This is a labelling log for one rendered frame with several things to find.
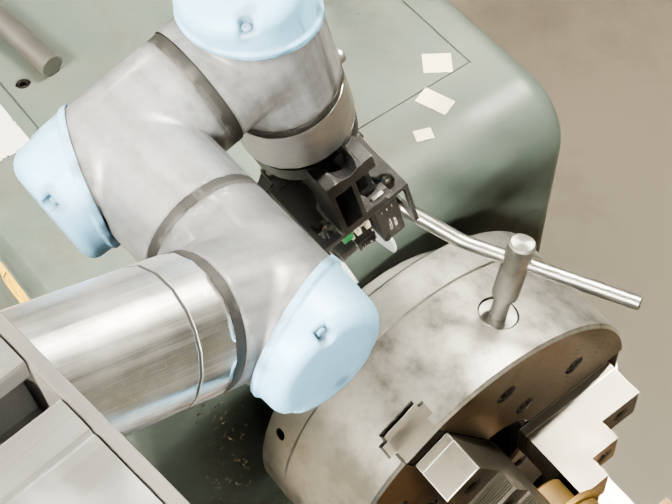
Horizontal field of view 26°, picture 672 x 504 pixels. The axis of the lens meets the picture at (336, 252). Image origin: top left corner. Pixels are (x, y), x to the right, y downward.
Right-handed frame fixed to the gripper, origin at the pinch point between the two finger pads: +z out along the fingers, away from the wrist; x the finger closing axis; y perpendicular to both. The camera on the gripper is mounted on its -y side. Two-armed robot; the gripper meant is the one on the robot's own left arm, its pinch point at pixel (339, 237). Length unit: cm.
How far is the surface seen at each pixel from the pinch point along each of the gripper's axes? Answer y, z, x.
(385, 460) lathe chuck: 11.2, 13.1, -7.5
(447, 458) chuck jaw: 14.2, 13.7, -3.6
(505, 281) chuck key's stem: 8.3, 7.5, 8.3
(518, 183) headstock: -2.9, 19.7, 18.3
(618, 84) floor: -69, 161, 89
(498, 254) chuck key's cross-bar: 6.9, 5.7, 9.0
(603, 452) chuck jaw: 18.6, 26.9, 8.2
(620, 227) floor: -43, 155, 65
